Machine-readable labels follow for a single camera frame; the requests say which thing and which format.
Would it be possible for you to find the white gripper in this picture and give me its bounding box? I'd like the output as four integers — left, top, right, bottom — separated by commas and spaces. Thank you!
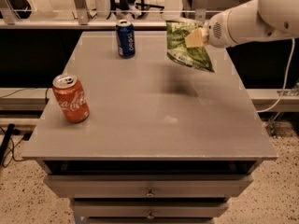
185, 10, 236, 48

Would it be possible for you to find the green jalapeno chip bag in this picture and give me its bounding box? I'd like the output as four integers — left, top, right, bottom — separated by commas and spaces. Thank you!
166, 18, 214, 72

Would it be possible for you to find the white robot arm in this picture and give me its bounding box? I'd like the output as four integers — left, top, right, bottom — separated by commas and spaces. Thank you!
185, 0, 299, 48

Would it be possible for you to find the blue pepsi can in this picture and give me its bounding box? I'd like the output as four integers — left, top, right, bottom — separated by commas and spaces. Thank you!
116, 20, 135, 58

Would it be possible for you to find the red coca-cola can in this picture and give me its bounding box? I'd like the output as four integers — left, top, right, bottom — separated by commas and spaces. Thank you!
52, 74, 90, 123

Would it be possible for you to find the upper drawer knob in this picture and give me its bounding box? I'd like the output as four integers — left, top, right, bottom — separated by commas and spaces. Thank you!
146, 189, 155, 198

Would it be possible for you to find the drawer knob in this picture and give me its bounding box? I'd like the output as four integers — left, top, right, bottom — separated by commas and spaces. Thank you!
146, 189, 155, 198
147, 212, 155, 219

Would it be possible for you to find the lower drawer knob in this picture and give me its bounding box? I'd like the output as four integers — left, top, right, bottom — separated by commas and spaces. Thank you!
147, 212, 155, 219

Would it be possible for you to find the lower grey drawer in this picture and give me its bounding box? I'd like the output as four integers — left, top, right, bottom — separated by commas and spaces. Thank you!
70, 200, 229, 218

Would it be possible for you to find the grey drawer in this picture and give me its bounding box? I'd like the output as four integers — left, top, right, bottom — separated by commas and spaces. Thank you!
44, 175, 253, 199
70, 200, 229, 218

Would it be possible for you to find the upper grey drawer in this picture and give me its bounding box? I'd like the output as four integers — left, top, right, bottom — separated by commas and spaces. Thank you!
44, 175, 253, 199

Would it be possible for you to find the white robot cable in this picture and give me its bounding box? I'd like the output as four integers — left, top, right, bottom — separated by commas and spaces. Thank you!
256, 37, 296, 114

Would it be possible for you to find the metal railing frame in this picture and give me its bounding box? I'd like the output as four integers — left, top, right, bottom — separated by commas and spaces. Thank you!
0, 0, 250, 30

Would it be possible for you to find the black floor cable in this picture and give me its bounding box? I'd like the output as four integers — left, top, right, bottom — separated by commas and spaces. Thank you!
0, 123, 32, 169

